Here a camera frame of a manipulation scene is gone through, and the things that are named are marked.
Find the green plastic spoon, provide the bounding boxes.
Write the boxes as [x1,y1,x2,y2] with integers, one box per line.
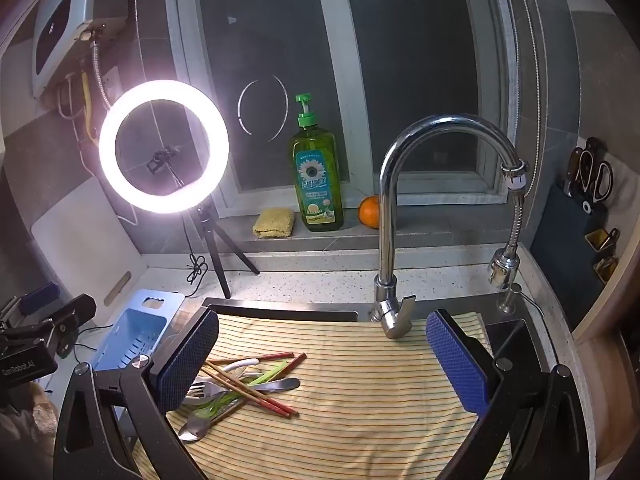
[192,392,242,422]
[247,357,297,387]

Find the black tripod cable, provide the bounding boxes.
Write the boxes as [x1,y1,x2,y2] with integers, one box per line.
[186,210,210,288]

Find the blue plastic drain basket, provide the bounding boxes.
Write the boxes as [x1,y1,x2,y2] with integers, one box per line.
[90,288,187,443]

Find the yellow holder cup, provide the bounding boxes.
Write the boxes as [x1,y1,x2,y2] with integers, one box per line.
[584,227,621,252]
[592,256,620,282]

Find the chrome faucet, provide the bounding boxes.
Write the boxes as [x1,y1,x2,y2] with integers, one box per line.
[370,114,523,340]

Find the orange fruit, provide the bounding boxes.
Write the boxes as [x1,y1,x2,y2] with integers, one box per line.
[358,195,384,230]

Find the dark blue knife holder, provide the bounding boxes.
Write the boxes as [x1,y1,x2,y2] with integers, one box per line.
[530,182,608,328]

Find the wall water heater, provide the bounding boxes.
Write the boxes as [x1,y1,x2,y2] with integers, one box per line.
[31,0,132,102]

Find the metal sink knob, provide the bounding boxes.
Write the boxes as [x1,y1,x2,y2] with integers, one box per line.
[497,282,524,316]

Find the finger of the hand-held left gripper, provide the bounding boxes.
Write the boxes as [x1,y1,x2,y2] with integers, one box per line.
[30,294,97,359]
[12,281,62,318]

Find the white cutting board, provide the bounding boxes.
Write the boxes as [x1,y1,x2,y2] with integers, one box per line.
[30,202,148,311]

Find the green dish soap bottle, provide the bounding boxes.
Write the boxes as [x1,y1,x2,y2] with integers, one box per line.
[287,92,345,233]

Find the metal spoon with wooden handle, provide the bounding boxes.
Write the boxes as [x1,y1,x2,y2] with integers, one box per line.
[221,353,307,373]

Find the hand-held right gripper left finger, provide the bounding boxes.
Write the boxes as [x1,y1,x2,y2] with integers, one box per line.
[52,306,221,480]

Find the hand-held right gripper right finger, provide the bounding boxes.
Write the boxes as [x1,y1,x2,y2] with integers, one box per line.
[425,309,591,480]

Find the yellow gas hose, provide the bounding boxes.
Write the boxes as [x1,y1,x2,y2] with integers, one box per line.
[80,72,100,142]

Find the metal flexible hose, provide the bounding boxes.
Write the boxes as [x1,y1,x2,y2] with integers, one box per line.
[91,42,115,111]

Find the yellow sponge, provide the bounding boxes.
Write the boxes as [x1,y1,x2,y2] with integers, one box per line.
[251,207,296,239]

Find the flexible faucet sprayer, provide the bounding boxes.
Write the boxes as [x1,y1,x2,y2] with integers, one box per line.
[487,159,531,291]

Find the black scissors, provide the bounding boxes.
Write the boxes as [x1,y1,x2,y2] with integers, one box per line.
[575,149,615,215]

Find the steel sink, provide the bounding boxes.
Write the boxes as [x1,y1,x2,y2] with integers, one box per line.
[200,296,561,371]

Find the white ring light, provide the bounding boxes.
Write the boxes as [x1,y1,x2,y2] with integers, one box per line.
[98,78,231,213]

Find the red-tipped wooden chopstick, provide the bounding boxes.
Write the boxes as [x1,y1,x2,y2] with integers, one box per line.
[201,365,300,416]
[204,370,293,419]
[206,351,296,365]

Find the white window frame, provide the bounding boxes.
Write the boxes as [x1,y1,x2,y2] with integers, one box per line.
[165,0,521,218]

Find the yellow striped cloth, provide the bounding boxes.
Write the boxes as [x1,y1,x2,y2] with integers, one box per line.
[131,310,513,480]

